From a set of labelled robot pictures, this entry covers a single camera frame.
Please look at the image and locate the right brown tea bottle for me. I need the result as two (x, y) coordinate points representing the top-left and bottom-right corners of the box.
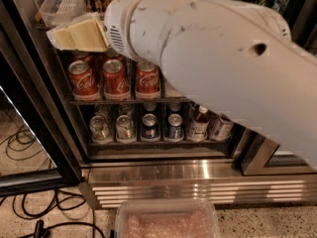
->
(210, 114), (234, 141)

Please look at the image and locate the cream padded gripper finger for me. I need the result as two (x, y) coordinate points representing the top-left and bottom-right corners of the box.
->
(47, 28), (75, 51)
(67, 13), (109, 53)

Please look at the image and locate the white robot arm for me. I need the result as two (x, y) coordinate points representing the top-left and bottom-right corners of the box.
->
(47, 0), (317, 167)

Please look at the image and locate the blue pepsi can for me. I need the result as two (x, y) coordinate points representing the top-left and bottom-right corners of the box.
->
(141, 113), (159, 142)
(164, 114), (184, 142)

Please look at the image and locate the stainless steel fridge base grille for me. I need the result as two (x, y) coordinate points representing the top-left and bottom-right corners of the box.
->
(79, 160), (317, 209)

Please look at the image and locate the brown tea bottle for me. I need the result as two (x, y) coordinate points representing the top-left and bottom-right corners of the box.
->
(187, 106), (210, 142)
(210, 114), (234, 141)

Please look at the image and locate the front left Coca-Cola can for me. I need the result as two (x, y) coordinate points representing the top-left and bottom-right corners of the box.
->
(68, 60), (100, 101)

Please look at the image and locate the right blue Pepsi can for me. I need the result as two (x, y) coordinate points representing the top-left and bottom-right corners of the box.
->
(164, 114), (184, 142)

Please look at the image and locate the second row cola can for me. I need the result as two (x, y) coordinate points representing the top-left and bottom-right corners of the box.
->
(72, 51), (95, 67)
(103, 48), (126, 63)

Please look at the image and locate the open fridge glass door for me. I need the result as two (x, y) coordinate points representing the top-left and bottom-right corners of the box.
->
(0, 30), (80, 197)

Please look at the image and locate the left brown tea bottle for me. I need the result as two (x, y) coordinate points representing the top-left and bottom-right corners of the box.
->
(187, 106), (210, 142)

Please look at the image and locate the clear plastic bin with bubblewrap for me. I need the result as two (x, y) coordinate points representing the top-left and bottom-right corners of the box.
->
(115, 199), (221, 238)

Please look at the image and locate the left blue Pepsi can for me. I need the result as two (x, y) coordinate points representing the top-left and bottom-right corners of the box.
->
(141, 113), (159, 142)

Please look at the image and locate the front right Coca-Cola can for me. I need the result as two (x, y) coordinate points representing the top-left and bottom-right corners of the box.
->
(135, 60), (160, 100)

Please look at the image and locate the front middle Coca-Cola can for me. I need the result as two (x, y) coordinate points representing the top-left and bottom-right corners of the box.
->
(103, 59), (130, 100)

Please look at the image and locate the second row left cola can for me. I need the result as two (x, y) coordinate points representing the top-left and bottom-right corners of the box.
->
(72, 51), (95, 67)

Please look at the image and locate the black floor cable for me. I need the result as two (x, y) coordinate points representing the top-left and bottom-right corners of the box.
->
(0, 188), (107, 238)

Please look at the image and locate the empty white tray far left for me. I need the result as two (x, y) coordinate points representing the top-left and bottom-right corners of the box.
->
(40, 0), (86, 27)

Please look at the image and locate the coca-cola can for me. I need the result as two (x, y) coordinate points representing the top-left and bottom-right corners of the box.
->
(135, 60), (160, 100)
(68, 60), (100, 101)
(103, 59), (130, 100)

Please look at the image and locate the second row middle cola can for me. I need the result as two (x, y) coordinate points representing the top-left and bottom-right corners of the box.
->
(103, 48), (126, 63)

